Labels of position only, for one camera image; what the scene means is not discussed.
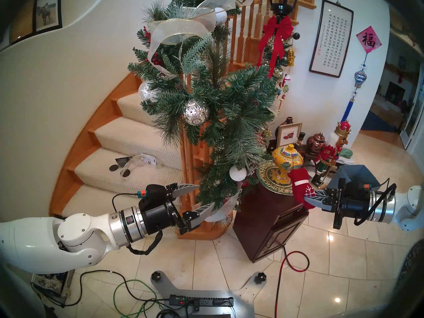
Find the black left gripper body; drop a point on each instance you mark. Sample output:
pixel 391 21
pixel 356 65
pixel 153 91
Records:
pixel 160 218

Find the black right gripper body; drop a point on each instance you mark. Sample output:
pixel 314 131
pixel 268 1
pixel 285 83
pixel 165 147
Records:
pixel 357 208

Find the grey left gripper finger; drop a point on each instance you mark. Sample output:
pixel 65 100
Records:
pixel 184 189
pixel 192 223

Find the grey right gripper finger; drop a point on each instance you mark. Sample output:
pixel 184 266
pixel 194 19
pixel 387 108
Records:
pixel 324 193
pixel 323 203

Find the red knitted mitten ornament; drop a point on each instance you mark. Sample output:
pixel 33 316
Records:
pixel 299 185

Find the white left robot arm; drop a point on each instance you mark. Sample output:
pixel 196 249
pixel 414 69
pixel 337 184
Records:
pixel 76 234

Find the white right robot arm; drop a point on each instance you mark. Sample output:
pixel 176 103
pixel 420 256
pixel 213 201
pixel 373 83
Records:
pixel 410 209

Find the clear plastic ornament packaging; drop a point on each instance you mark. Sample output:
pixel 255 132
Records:
pixel 139 161

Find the white glitter ball ornament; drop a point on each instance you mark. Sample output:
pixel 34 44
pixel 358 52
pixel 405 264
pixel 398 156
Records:
pixel 221 16
pixel 238 173

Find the silver faceted ball ornament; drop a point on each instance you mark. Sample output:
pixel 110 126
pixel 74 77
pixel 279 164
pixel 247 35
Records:
pixel 196 112

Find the clear snowflake ball ornament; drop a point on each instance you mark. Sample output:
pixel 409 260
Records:
pixel 145 92

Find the gold bell ornament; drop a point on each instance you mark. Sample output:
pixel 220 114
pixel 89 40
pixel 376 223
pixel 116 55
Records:
pixel 291 57

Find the wooden stair railing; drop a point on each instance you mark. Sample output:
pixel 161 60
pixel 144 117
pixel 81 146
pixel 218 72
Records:
pixel 205 229

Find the large red nutcracker figure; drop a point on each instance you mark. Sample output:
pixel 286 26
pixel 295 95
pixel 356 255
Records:
pixel 329 155

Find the green jade carving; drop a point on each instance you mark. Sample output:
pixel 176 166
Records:
pixel 347 154

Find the yellow porcelain dragon jar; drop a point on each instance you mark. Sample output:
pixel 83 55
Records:
pixel 285 160

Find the dark cloisonne jar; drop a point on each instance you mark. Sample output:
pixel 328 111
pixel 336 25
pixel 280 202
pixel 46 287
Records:
pixel 315 141

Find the black base knob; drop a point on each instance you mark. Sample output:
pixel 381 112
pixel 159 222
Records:
pixel 156 275
pixel 261 277

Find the small black-hat nutcracker figure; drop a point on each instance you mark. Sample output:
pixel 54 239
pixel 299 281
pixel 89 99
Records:
pixel 300 140

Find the green gold round mat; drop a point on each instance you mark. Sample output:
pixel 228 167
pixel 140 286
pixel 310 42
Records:
pixel 266 176

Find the dark wooden side cabinet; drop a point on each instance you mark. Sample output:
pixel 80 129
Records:
pixel 261 228

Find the small framed red picture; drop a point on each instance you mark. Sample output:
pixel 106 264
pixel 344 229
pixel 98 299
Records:
pixel 290 134

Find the dark oriental area rug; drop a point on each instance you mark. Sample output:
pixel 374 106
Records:
pixel 410 261

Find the carpeted wooden staircase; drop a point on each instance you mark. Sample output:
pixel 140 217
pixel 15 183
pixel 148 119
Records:
pixel 122 138

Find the dark ceramic vase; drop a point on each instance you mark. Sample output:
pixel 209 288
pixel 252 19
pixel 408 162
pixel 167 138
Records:
pixel 290 120

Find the black power strip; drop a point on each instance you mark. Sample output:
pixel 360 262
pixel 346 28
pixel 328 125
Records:
pixel 208 301

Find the dark blue area rug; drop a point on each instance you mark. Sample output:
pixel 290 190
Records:
pixel 377 123

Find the green pine garland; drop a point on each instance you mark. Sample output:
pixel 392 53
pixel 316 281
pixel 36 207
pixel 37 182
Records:
pixel 232 98

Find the white glass door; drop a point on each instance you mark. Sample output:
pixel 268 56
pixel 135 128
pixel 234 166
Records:
pixel 415 118

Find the blue porcelain tassel hanging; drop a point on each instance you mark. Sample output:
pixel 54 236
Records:
pixel 360 79

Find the black fireplace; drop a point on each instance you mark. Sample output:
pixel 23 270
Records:
pixel 396 92

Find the blue floral small rug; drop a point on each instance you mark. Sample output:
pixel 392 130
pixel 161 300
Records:
pixel 53 281

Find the red berry sprig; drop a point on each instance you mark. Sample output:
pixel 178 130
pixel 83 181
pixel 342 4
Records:
pixel 155 59

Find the framed calligraphy scroll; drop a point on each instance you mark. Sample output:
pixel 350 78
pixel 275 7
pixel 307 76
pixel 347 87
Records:
pixel 331 39

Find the red diamond fu paper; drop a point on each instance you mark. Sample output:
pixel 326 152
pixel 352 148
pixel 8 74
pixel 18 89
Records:
pixel 368 40

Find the red ribbon bow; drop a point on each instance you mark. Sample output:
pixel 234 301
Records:
pixel 276 27

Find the black framed horse photo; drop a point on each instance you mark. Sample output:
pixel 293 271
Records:
pixel 48 12

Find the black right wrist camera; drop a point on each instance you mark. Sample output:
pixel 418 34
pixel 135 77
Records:
pixel 357 189

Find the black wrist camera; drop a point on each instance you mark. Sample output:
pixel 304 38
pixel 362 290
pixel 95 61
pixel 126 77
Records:
pixel 357 189
pixel 152 193

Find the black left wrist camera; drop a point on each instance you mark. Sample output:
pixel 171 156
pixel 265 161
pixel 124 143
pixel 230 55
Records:
pixel 152 193

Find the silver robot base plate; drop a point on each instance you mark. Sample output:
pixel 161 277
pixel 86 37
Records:
pixel 246 294

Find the gold tinsel post garland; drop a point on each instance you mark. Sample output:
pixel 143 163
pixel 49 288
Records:
pixel 281 85

